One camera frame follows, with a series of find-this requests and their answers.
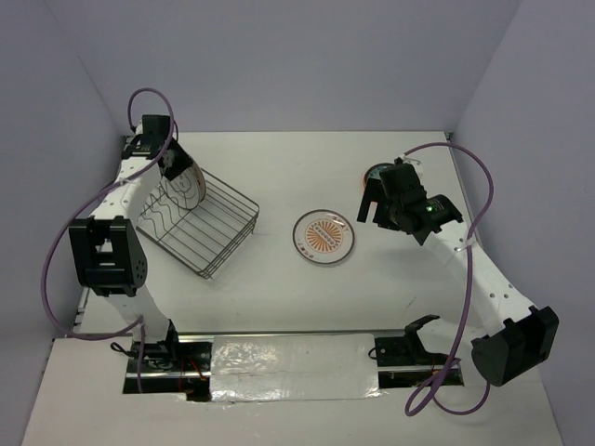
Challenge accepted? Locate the green blue floral plate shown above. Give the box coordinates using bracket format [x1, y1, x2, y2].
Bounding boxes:
[365, 163, 392, 180]

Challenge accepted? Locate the purple cable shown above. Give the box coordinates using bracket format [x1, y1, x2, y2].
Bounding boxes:
[41, 87, 180, 389]
[404, 142, 495, 415]

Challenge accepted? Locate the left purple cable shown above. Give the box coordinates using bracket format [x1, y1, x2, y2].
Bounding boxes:
[41, 87, 180, 389]

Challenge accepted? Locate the metal base rail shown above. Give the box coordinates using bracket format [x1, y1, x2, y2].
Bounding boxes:
[122, 329, 447, 403]

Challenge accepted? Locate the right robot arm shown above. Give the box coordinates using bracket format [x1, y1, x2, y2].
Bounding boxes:
[357, 159, 560, 387]

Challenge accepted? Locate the white plate orange sunburst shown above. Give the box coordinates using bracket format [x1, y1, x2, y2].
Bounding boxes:
[292, 209, 356, 266]

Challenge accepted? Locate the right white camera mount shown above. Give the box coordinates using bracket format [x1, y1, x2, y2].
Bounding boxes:
[398, 153, 424, 177]

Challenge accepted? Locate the white enamel plate green rim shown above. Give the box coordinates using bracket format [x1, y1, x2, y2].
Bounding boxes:
[162, 163, 207, 211]

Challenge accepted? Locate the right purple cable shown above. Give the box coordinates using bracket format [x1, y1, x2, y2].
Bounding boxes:
[404, 142, 495, 415]

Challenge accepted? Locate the silver foil tape sheet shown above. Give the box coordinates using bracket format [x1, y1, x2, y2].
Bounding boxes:
[209, 334, 381, 402]

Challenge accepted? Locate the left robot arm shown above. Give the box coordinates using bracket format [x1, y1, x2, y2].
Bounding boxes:
[68, 114, 192, 371]

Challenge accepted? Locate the metal wire dish rack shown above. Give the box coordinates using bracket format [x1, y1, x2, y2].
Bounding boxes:
[138, 170, 259, 279]

